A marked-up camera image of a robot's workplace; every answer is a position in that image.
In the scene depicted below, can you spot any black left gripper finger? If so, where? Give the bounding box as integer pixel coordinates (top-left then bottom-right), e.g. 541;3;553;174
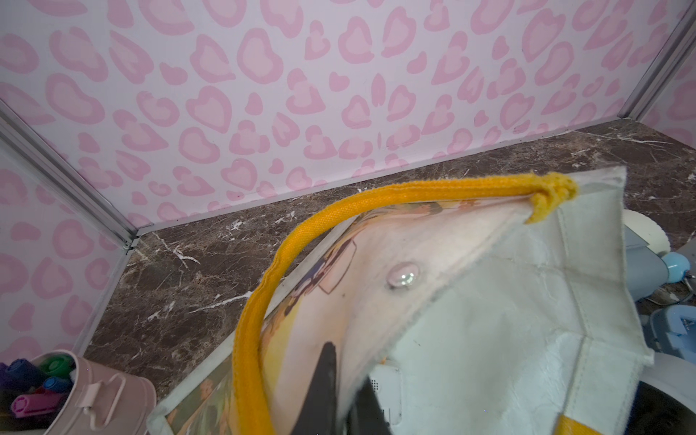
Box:
291;342;337;435

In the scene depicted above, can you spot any white canvas tote bag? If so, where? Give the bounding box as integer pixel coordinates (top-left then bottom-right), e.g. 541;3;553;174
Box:
146;167;654;434

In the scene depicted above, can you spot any light blue alarm clock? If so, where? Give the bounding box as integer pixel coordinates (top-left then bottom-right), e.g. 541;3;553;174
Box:
643;304;695;364

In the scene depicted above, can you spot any white digital alarm clock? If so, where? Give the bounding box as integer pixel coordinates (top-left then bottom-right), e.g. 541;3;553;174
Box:
369;361;402;426

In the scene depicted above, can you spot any pink pen holder cup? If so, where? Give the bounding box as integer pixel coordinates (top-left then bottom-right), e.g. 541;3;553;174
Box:
1;350;157;434

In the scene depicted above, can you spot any aluminium corner frame post left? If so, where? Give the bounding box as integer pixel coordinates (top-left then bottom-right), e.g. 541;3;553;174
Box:
0;102;138;251

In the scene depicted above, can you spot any aluminium corner frame post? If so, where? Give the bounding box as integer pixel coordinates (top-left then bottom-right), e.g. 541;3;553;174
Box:
0;102;138;251
617;1;695;121

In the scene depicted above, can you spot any aluminium corner frame post right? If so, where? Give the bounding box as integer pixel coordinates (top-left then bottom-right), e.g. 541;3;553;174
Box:
617;1;695;121

